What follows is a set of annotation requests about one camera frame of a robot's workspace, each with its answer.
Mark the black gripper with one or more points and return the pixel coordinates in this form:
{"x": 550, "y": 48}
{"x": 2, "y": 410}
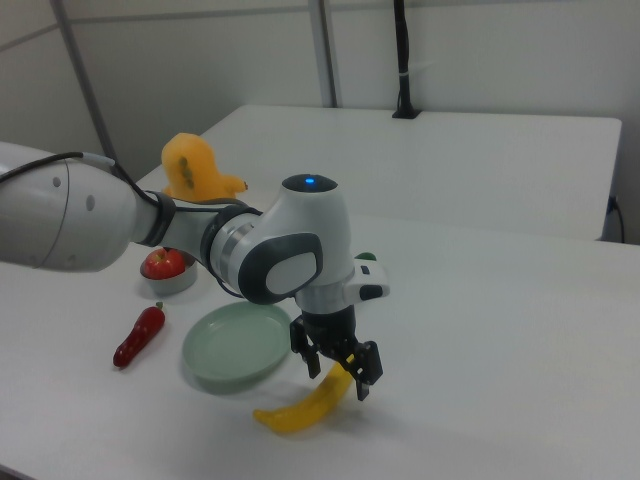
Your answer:
{"x": 329, "y": 330}

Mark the yellow toy banana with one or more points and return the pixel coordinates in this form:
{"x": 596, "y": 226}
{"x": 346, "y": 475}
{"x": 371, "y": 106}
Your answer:
{"x": 310, "y": 407}

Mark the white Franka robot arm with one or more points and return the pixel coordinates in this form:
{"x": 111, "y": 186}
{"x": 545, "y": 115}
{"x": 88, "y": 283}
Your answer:
{"x": 300, "y": 225}

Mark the pale green plastic plate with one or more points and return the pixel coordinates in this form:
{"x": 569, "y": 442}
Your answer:
{"x": 230, "y": 345}

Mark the green toy cucumber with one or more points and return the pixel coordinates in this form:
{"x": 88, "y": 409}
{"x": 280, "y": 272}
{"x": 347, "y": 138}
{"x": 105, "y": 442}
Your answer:
{"x": 366, "y": 256}

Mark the small grey bowl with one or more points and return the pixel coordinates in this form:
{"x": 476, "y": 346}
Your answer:
{"x": 172, "y": 286}

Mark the red toy apple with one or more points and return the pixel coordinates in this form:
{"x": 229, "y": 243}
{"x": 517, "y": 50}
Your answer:
{"x": 162, "y": 264}

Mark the red toy chili pepper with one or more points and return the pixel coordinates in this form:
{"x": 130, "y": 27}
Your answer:
{"x": 137, "y": 337}

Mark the white rectangular desk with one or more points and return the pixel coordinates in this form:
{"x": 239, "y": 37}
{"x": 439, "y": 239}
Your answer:
{"x": 450, "y": 160}

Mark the orange toy bell pepper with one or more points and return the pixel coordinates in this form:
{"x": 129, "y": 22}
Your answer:
{"x": 195, "y": 165}

